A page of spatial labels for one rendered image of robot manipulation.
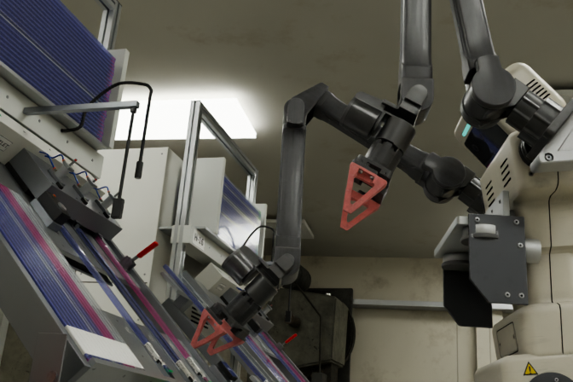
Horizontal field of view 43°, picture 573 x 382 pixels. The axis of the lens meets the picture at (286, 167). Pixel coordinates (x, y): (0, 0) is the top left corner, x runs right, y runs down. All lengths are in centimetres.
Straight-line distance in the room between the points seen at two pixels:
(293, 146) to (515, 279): 62
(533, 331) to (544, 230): 20
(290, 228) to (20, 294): 62
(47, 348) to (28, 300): 12
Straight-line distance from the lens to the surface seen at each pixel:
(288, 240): 160
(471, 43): 139
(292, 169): 168
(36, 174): 174
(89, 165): 212
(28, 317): 125
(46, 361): 116
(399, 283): 918
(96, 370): 121
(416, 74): 133
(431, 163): 170
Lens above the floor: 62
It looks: 21 degrees up
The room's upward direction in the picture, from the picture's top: 4 degrees clockwise
